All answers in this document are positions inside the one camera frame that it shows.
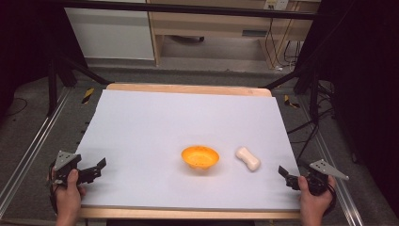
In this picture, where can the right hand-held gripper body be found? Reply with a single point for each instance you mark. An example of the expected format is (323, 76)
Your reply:
(320, 175)

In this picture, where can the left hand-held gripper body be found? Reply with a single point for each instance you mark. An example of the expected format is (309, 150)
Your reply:
(64, 160)

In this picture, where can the person's right hand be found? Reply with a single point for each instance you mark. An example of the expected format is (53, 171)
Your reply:
(313, 201)

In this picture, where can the person's left hand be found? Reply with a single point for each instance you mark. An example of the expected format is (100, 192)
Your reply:
(67, 197)

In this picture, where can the white bone-shaped soap bar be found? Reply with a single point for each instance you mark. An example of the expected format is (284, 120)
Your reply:
(247, 158)

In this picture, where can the yellow black floor tape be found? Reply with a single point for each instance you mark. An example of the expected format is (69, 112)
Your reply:
(88, 95)
(290, 102)

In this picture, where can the white paper sheet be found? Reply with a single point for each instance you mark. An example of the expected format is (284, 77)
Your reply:
(175, 125)

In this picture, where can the orange plastic bowl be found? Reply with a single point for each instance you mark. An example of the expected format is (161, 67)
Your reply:
(200, 157)

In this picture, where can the black metal stand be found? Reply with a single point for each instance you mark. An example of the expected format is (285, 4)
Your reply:
(59, 72)
(309, 78)

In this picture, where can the wooden table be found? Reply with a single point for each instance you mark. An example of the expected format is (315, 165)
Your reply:
(188, 215)

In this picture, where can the black curtain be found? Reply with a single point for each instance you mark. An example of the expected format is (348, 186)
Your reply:
(363, 78)
(28, 40)

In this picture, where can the white cabinet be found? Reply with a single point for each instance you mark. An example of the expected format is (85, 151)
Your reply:
(109, 34)

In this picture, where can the light wooden desk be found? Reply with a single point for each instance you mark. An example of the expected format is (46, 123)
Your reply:
(213, 26)

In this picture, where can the aluminium floor rail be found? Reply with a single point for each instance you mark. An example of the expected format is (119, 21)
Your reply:
(34, 141)
(340, 185)

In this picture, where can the white wall socket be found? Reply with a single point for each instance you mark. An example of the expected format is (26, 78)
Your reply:
(276, 3)

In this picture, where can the black horizontal frame bar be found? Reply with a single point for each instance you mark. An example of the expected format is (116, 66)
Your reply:
(188, 8)

